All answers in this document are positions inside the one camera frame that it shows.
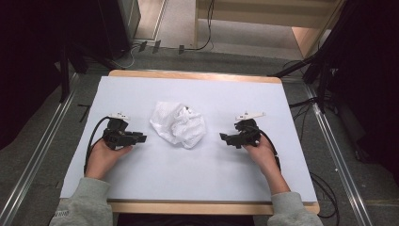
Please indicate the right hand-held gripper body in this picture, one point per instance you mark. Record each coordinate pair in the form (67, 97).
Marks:
(249, 135)

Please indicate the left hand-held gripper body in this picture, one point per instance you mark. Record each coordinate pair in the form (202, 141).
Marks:
(117, 138)

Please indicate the white mesh laundry bag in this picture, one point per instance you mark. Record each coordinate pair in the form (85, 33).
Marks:
(178, 125)

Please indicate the person's right hand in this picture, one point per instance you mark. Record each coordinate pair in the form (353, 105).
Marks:
(262, 155)

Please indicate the person's left hand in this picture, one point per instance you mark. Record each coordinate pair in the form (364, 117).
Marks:
(102, 158)

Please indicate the white table mat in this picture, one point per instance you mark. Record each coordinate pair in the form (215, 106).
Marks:
(194, 172)

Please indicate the wooden table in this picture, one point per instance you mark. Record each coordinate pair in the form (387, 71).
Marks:
(194, 207)

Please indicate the black metal stand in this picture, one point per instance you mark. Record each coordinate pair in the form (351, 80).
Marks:
(321, 84)
(64, 78)

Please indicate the black tape strip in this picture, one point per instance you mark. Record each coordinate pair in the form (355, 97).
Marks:
(142, 46)
(156, 46)
(181, 49)

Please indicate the dark cabinet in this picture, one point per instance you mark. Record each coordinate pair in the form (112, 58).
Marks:
(122, 25)

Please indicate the black curtain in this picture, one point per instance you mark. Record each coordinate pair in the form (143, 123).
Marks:
(370, 78)
(28, 62)

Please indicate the light wooden furniture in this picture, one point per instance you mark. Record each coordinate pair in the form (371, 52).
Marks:
(266, 12)

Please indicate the aluminium floor rail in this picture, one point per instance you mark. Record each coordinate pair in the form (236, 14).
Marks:
(340, 163)
(34, 163)

